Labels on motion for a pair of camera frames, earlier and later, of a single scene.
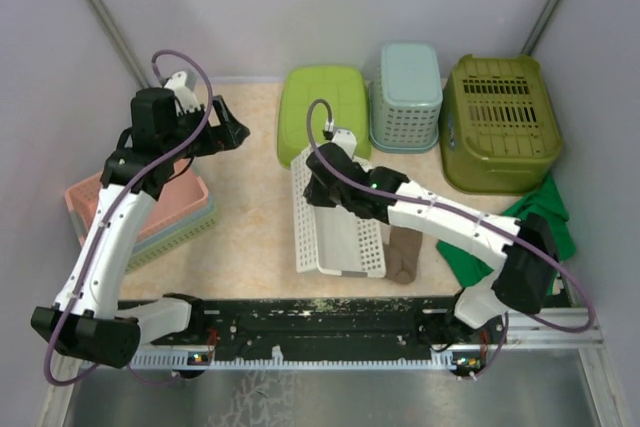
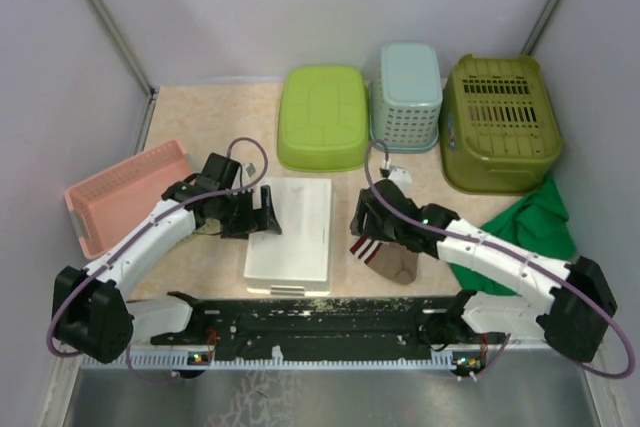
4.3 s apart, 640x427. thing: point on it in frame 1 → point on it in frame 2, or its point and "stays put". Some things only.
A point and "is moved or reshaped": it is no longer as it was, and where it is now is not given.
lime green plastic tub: [345, 87] stays put
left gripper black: [228, 135] → [255, 220]
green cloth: [469, 267] stays put
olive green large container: [498, 128] stays put
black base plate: [326, 323] stays put
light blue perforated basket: [405, 99] stays put
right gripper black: [313, 194] → [362, 221]
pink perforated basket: [185, 193] is moved or reshaped
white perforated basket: [340, 238] → [297, 262]
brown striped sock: [403, 254] stays put
